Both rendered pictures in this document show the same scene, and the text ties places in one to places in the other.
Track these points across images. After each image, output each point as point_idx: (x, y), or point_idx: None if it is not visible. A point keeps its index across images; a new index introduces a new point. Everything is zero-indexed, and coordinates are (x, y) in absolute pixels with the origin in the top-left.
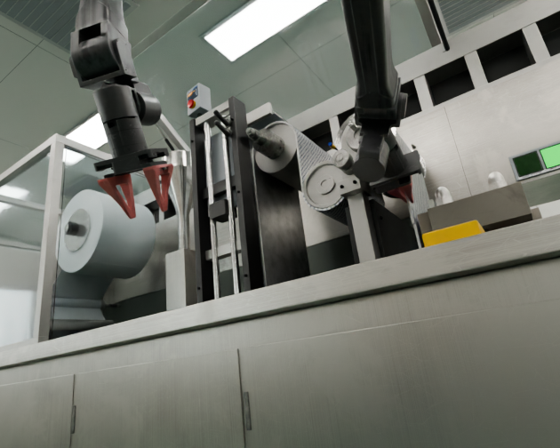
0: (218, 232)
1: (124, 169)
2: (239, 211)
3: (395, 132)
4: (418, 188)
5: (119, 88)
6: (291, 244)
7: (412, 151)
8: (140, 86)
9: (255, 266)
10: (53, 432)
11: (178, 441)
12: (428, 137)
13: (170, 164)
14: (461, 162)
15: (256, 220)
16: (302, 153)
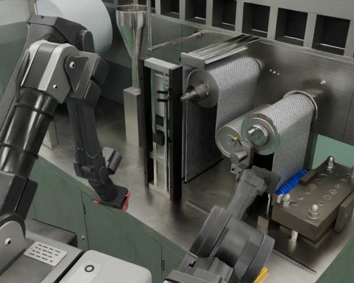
0: (164, 48)
1: (107, 205)
2: (170, 152)
3: (277, 146)
4: (292, 154)
5: (101, 185)
6: (209, 127)
7: (304, 117)
8: (110, 158)
9: (177, 179)
10: (74, 205)
11: (135, 252)
12: (336, 81)
13: (128, 195)
14: (348, 115)
15: (181, 151)
16: (222, 104)
